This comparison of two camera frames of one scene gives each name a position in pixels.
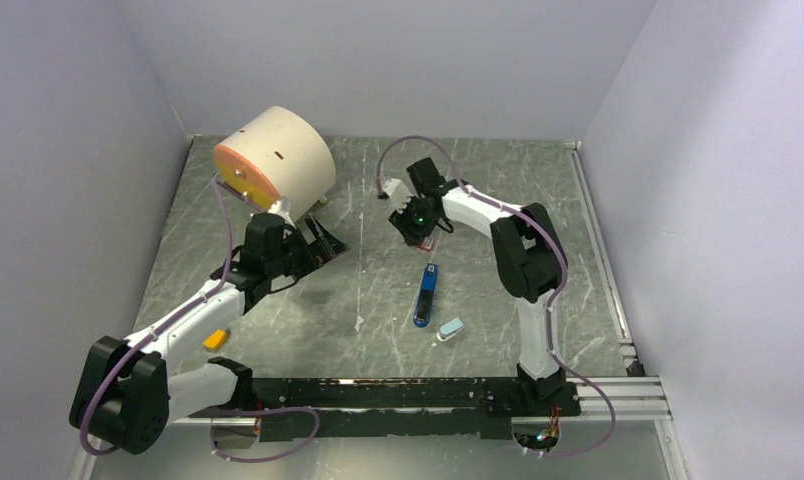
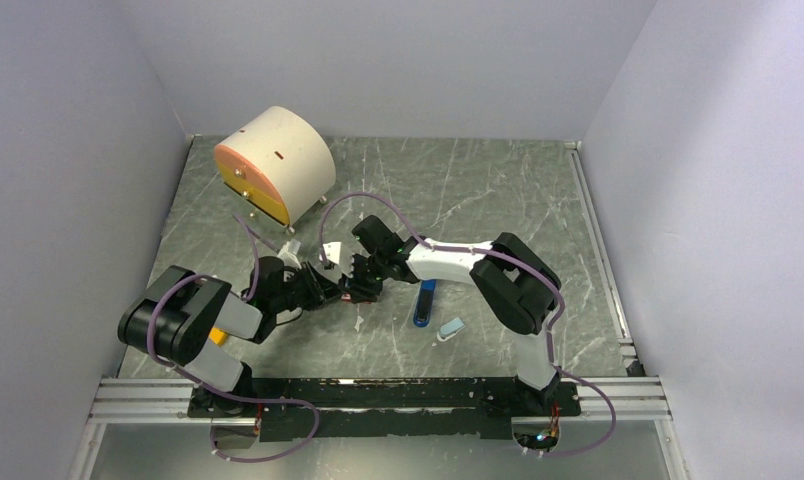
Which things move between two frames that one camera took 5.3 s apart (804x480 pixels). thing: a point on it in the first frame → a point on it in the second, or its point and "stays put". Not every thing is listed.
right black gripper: [412, 234] → [358, 290]
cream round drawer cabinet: [275, 156] stays put
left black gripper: [316, 251] → [319, 290]
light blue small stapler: [449, 330] stays put
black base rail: [320, 410] stays put
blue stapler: [423, 308] stays put
